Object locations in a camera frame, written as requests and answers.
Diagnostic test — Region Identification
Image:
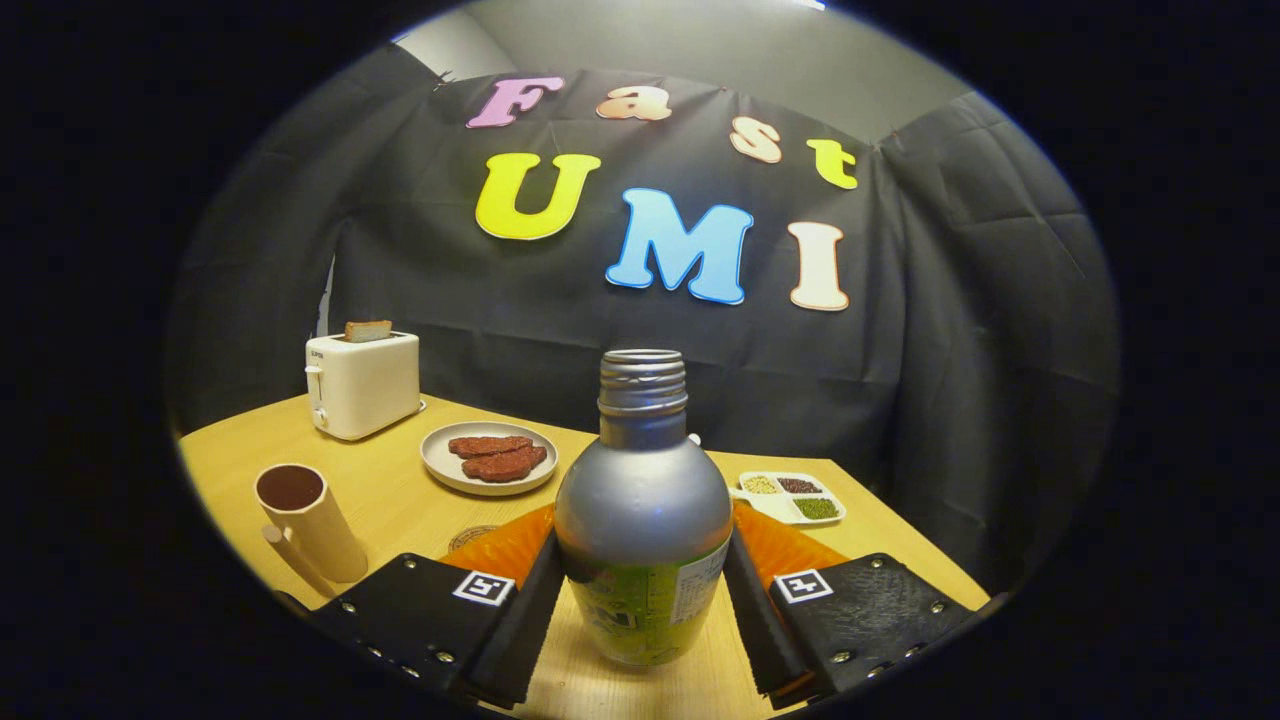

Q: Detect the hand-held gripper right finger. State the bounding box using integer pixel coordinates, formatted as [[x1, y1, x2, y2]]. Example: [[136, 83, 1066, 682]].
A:
[[722, 500, 986, 711]]

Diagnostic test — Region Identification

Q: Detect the white toaster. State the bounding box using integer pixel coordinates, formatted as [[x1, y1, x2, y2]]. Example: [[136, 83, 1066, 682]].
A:
[[305, 331, 426, 442]]

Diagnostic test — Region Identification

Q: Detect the cream cup with wooden handle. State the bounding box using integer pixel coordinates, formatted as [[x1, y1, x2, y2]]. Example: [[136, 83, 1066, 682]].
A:
[[254, 463, 369, 601]]

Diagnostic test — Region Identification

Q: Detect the white divided dish with beans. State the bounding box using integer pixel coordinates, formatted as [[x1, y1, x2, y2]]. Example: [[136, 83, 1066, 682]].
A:
[[730, 471, 847, 526]]

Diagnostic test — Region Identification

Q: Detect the wooden table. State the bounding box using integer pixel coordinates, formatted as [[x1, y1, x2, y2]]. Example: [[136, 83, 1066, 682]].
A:
[[178, 393, 991, 720]]

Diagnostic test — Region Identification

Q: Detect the round grey plate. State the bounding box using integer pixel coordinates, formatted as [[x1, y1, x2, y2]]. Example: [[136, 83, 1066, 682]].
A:
[[420, 421, 559, 497]]

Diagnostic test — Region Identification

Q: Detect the red meat slice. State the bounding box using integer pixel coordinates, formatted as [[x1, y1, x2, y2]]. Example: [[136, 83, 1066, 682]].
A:
[[448, 435, 534, 459], [461, 446, 549, 483]]

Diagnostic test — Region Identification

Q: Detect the silver bottle with green label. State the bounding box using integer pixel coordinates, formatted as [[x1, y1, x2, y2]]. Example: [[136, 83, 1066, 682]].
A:
[[553, 349, 734, 668]]

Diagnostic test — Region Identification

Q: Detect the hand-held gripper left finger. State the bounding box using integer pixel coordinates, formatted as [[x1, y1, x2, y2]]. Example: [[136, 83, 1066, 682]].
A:
[[300, 503, 567, 711]]

